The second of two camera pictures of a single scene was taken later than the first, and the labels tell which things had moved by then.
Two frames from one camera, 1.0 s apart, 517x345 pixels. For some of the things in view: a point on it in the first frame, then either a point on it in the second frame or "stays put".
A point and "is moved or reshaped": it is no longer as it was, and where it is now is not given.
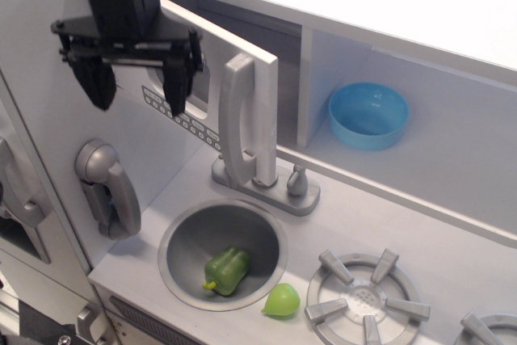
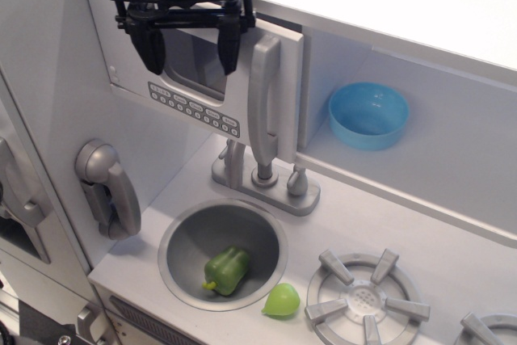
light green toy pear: x=283 y=300 stays put
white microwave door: x=201 y=118 is moved or reshaped
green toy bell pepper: x=225 y=269 stays put
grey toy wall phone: x=108 y=191 stays put
